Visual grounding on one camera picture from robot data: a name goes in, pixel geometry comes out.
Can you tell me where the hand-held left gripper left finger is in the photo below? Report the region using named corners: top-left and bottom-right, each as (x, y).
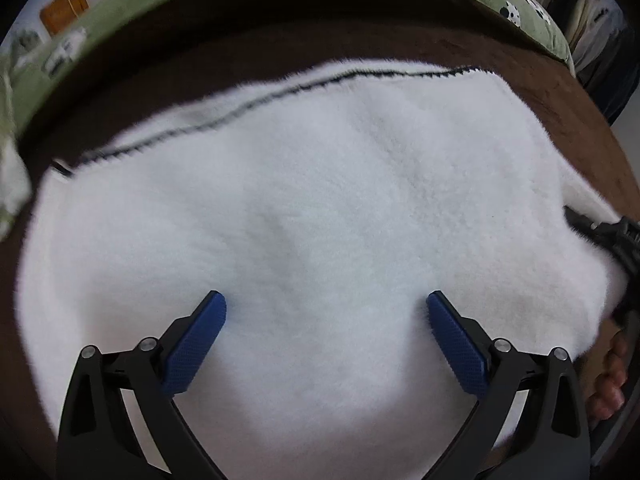
top-left (55, 290), bottom-right (228, 480)

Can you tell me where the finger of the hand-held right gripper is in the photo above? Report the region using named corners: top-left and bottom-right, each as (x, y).
top-left (564, 205), bottom-right (602, 242)

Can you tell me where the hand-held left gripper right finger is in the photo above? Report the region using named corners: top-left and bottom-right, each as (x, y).
top-left (425, 290), bottom-right (591, 480)

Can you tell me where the white fleece garment black trim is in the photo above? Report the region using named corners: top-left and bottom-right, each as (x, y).
top-left (17, 57), bottom-right (631, 480)

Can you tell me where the person's right hand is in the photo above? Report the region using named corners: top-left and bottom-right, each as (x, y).
top-left (586, 331), bottom-right (629, 422)

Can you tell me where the row of hanging jackets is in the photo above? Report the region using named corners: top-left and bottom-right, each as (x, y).
top-left (532, 0), bottom-right (640, 123)

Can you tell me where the brown blanket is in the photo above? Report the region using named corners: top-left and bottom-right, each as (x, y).
top-left (0, 0), bottom-right (640, 480)

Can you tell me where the green cow-print blanket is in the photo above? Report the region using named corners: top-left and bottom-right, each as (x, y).
top-left (0, 0), bottom-right (573, 241)

